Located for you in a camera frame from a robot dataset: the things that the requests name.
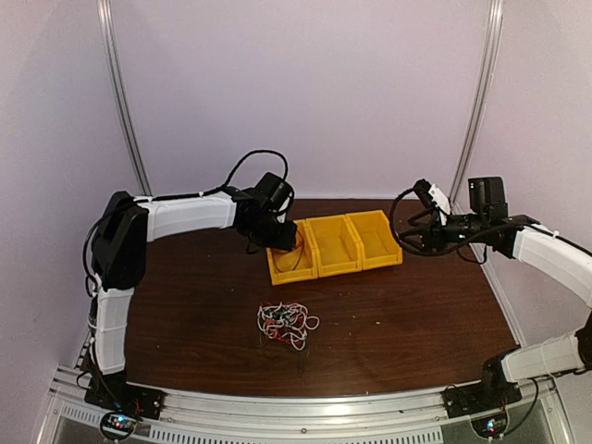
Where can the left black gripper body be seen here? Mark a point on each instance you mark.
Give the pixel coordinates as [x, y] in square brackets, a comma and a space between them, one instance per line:
[268, 235]

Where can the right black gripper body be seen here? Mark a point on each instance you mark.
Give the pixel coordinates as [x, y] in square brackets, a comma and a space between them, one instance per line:
[434, 230]

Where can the yellow three-compartment bin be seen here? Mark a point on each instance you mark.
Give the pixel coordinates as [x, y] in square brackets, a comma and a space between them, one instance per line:
[329, 246]

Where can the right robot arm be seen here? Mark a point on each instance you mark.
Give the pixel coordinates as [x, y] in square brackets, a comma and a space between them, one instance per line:
[525, 240]

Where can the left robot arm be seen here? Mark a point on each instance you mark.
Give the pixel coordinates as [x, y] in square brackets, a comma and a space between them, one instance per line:
[115, 251]

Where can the right circuit board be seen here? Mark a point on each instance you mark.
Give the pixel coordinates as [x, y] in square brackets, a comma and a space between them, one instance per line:
[490, 426]

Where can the circuit board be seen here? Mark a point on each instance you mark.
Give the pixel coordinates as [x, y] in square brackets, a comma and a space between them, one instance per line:
[490, 426]
[117, 426]

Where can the left circuit board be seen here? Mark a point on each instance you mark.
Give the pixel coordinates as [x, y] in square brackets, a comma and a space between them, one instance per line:
[117, 426]

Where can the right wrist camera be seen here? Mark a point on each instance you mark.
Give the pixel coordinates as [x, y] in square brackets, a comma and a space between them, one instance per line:
[432, 197]

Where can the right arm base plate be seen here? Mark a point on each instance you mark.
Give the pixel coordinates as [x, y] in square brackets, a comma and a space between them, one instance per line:
[476, 398]

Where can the aluminium front rail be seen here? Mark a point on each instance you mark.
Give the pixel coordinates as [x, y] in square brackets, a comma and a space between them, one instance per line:
[417, 416]

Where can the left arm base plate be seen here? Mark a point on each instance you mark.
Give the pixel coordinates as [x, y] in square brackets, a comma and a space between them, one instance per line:
[133, 401]

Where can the right aluminium frame post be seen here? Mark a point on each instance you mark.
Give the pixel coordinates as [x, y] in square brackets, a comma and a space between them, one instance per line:
[488, 63]

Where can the aluminium frame post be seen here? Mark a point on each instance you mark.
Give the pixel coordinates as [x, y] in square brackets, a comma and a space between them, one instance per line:
[107, 27]
[488, 63]

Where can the left aluminium frame post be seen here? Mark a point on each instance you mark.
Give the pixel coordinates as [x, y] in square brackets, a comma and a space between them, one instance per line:
[107, 27]

